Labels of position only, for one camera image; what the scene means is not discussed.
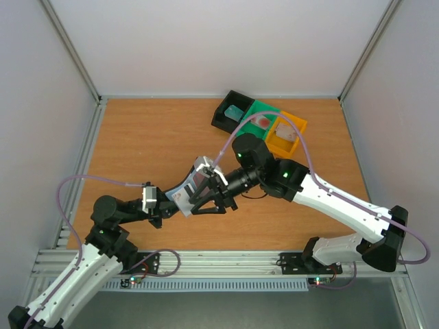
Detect white slotted cable duct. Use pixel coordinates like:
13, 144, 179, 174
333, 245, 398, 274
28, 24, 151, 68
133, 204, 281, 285
102, 278, 308, 293

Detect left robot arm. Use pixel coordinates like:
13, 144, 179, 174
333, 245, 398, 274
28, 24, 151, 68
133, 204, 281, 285
8, 187, 178, 328

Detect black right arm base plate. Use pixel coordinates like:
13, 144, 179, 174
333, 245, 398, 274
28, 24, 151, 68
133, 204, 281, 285
276, 252, 343, 275

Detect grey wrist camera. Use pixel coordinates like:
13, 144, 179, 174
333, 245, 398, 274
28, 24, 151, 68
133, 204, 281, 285
141, 183, 157, 215
192, 156, 228, 187

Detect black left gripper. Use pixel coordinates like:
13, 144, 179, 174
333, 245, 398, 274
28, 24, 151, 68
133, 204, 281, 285
117, 191, 189, 228

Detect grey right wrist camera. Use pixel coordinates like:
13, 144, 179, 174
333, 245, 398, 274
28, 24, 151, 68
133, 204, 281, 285
192, 156, 228, 187

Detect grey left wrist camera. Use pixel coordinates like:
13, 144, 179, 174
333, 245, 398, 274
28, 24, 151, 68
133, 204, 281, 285
141, 183, 157, 215

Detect green plastic bin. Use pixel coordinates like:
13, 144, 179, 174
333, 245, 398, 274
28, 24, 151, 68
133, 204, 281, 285
236, 100, 280, 140

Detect teal card stack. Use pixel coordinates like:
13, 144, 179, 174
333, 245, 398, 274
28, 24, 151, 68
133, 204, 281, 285
224, 105, 244, 122

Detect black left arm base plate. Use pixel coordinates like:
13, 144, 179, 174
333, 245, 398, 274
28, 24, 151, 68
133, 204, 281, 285
121, 252, 160, 275

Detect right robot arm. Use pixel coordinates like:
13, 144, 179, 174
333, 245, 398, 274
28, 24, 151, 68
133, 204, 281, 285
189, 134, 408, 273

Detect yellow plastic bin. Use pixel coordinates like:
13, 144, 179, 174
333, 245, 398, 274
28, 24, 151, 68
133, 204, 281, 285
263, 114, 300, 159

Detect aluminium front rail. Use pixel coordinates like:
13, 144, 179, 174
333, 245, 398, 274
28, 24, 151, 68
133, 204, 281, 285
31, 249, 408, 279

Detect red patterned card stack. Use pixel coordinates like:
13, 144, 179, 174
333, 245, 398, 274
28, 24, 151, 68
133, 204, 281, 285
250, 114, 271, 130

